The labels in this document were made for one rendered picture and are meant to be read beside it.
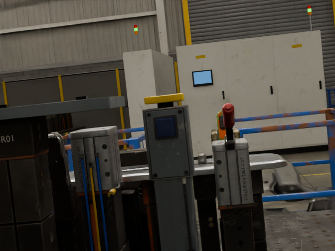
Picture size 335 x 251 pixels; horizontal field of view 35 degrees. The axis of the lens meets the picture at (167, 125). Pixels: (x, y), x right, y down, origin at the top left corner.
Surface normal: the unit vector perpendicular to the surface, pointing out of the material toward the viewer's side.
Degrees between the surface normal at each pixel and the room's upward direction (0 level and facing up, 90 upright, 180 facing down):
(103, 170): 90
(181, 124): 90
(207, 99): 90
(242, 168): 90
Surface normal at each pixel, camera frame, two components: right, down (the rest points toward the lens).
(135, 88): -0.16, 0.07
